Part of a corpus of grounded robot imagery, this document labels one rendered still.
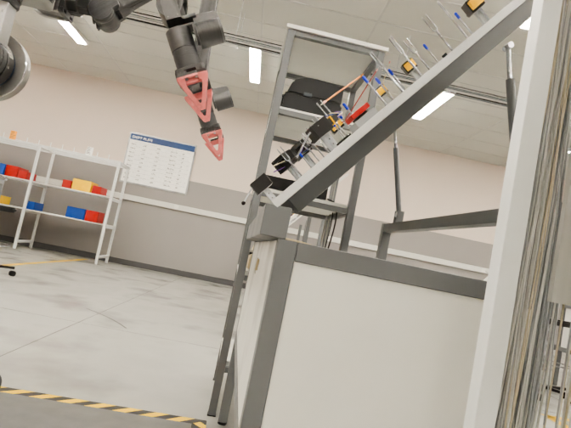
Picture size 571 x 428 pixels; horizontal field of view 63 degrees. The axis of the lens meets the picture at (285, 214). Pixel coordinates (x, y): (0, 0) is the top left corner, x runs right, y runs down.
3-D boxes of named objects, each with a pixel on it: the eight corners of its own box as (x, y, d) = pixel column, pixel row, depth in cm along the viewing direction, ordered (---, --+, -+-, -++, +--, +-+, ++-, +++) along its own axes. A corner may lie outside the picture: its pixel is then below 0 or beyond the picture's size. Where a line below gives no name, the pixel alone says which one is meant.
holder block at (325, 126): (313, 143, 126) (304, 132, 126) (328, 132, 129) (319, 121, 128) (319, 137, 123) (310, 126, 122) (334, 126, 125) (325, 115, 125)
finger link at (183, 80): (219, 111, 106) (206, 72, 107) (217, 102, 99) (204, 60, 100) (190, 120, 106) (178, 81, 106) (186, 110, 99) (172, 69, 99)
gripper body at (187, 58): (210, 86, 112) (200, 56, 112) (206, 70, 102) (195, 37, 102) (183, 93, 111) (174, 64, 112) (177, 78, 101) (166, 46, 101)
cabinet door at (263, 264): (234, 429, 95) (273, 239, 99) (234, 362, 150) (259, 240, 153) (246, 431, 96) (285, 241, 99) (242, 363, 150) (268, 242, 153)
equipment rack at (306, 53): (205, 415, 208) (287, 22, 224) (212, 377, 268) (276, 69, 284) (315, 434, 213) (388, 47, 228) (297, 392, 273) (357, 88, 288)
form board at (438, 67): (254, 228, 212) (251, 224, 212) (418, 90, 225) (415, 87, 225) (277, 208, 95) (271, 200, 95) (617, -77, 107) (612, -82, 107)
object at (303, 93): (279, 108, 229) (287, 70, 231) (274, 120, 252) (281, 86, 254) (339, 122, 233) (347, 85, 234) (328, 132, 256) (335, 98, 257)
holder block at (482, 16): (486, 25, 145) (468, 2, 145) (497, 15, 134) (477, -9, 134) (474, 36, 146) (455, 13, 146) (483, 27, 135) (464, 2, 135)
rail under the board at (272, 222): (259, 233, 94) (265, 202, 95) (245, 239, 211) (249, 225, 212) (285, 239, 95) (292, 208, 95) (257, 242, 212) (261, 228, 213)
